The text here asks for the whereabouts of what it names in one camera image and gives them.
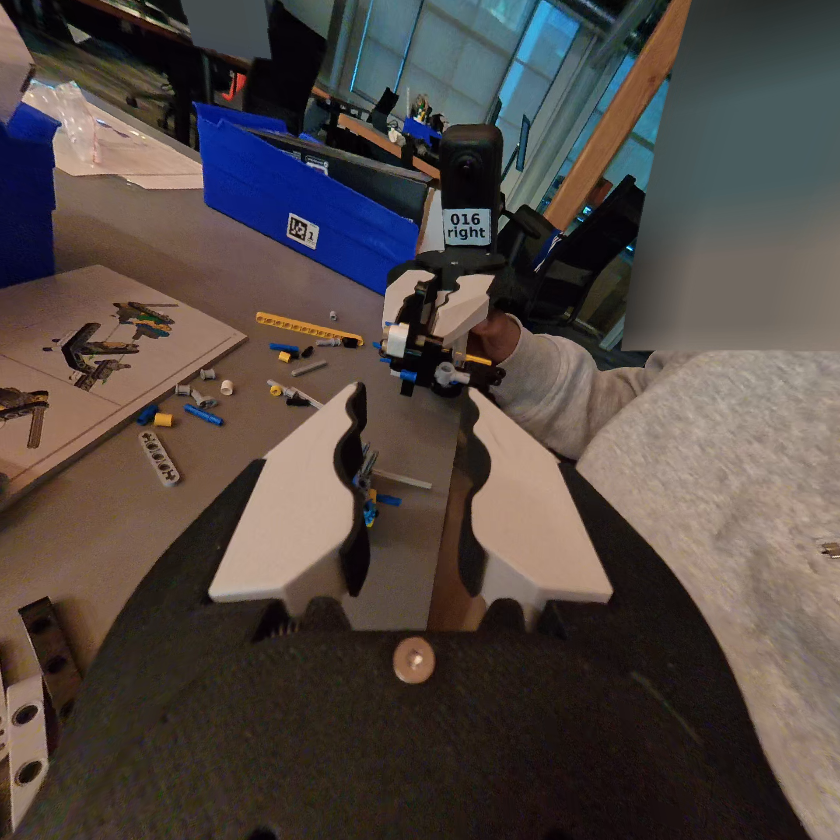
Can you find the large blue tagged bin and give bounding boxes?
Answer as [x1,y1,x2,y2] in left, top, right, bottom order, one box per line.
[194,101,435,298]

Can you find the slanted wooden beam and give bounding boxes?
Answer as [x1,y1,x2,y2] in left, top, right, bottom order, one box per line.
[543,0,694,232]

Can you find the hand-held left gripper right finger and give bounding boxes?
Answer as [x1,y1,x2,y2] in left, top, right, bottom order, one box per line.
[456,384,614,624]

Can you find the clear plastic bag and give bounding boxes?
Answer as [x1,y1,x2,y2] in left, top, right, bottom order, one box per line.
[22,79,110,166]

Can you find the black office chair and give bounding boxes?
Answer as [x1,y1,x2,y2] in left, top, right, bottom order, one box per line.
[504,173,648,330]

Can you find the long yellow lego beam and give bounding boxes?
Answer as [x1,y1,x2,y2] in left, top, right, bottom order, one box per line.
[255,311,364,349]

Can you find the white cardboard box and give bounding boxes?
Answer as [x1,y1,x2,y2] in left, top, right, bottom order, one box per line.
[0,5,38,127]

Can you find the tall black chair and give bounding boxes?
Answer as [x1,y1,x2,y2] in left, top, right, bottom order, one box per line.
[245,0,328,137]

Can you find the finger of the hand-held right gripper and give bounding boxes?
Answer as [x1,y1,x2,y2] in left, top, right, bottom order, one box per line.
[382,268,438,328]
[433,272,497,353]

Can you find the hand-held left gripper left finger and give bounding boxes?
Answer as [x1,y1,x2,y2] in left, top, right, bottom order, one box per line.
[207,382,375,614]

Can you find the person's right forearm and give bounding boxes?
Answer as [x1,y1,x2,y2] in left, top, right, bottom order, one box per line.
[489,315,658,462]

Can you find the black and grey lego assembly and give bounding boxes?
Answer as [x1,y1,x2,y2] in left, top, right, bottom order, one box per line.
[374,289,508,399]

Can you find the open lego instruction booklet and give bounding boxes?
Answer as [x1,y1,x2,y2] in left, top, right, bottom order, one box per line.
[0,264,249,508]

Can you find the blue plastic bin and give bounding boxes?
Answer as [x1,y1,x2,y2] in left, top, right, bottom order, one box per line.
[0,100,62,290]

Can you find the white paper sheets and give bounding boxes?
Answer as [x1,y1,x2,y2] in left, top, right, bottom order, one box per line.
[51,104,205,192]

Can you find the person's grey sweatshirt torso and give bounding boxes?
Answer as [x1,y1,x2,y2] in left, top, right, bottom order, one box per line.
[576,350,840,840]

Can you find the person's right hand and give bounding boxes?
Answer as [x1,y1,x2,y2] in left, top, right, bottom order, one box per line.
[468,312,524,368]

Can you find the grey five-hole lego beam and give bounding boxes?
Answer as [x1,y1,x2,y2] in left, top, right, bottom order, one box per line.
[137,430,182,488]

